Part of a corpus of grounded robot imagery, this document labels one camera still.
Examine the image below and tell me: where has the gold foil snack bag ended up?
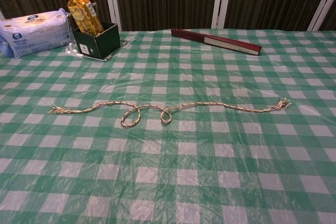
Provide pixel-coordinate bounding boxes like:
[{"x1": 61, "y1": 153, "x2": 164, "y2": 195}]
[{"x1": 67, "y1": 0, "x2": 104, "y2": 37}]

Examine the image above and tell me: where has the braided beige rope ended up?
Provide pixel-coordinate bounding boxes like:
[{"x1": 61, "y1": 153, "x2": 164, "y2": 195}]
[{"x1": 48, "y1": 98, "x2": 292, "y2": 129}]

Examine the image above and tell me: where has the blue white tissue pack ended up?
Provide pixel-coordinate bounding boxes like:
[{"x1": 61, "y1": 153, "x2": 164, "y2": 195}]
[{"x1": 0, "y1": 8, "x2": 72, "y2": 59}]

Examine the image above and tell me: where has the dark red folded fan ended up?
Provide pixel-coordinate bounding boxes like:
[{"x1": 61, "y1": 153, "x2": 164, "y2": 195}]
[{"x1": 171, "y1": 28, "x2": 263, "y2": 57}]

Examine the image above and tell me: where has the dark green open box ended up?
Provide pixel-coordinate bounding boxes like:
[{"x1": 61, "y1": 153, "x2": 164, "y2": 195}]
[{"x1": 71, "y1": 21, "x2": 121, "y2": 59}]

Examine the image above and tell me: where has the green white checkered tablecloth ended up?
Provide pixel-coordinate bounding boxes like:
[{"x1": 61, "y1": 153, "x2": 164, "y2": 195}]
[{"x1": 0, "y1": 27, "x2": 336, "y2": 224}]

